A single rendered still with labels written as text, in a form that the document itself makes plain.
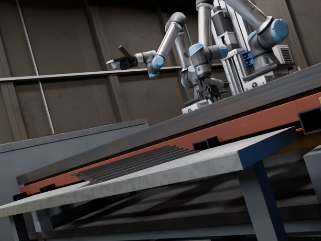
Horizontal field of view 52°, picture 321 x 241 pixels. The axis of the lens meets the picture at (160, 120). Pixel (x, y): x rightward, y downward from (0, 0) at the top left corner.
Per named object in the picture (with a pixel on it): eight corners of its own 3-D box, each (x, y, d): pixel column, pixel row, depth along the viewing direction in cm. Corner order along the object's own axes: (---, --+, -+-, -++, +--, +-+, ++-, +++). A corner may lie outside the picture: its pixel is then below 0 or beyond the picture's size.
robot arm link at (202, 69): (211, 63, 162) (202, 63, 156) (214, 72, 162) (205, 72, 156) (199, 69, 167) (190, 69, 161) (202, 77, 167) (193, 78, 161)
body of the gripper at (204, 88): (207, 100, 167) (200, 78, 168) (221, 95, 161) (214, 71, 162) (199, 102, 161) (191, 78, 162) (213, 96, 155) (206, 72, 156)
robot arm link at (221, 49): (216, 49, 174) (198, 52, 171) (226, 40, 164) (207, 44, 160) (220, 62, 174) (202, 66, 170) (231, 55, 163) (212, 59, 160)
